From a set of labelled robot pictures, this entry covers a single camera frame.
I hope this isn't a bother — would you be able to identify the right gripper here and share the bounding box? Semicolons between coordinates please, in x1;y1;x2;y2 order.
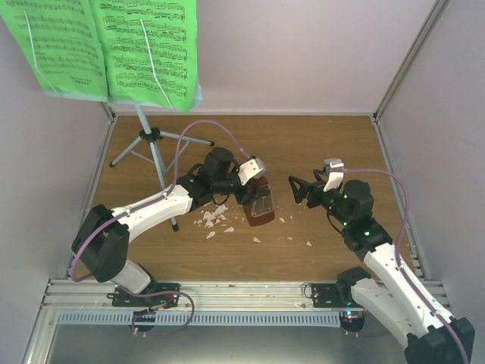
289;169;352;227

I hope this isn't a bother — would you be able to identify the clear metronome cover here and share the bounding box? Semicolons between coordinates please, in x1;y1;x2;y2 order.
250;188;274;218

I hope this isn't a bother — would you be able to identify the wooden metronome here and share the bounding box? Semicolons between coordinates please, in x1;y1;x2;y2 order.
242;177;275;227

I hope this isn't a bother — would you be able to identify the light blue music stand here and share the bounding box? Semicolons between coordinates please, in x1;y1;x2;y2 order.
108;104;216;233

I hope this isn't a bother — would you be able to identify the green sheet music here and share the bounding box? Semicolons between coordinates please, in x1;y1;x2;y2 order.
1;1;108;102
89;1;199;112

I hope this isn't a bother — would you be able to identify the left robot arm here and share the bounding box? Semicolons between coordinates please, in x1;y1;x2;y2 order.
71;147;271;306

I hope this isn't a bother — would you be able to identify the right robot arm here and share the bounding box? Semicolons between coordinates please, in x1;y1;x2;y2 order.
289;167;475;363

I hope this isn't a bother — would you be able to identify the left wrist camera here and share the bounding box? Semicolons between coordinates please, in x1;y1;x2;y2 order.
237;158;267;186

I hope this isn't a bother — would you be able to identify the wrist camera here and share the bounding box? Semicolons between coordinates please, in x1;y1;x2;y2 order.
323;158;344;192
237;158;267;186

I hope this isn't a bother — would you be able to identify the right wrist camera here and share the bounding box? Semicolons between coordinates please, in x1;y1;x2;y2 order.
323;158;344;192

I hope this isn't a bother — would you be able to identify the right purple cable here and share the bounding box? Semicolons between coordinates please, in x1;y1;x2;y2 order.
343;168;471;364

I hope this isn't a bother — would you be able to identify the grey slotted cable duct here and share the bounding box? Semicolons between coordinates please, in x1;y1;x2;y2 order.
58;310;340;328

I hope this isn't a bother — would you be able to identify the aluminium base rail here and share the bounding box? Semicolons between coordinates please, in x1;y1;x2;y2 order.
41;278;452;312

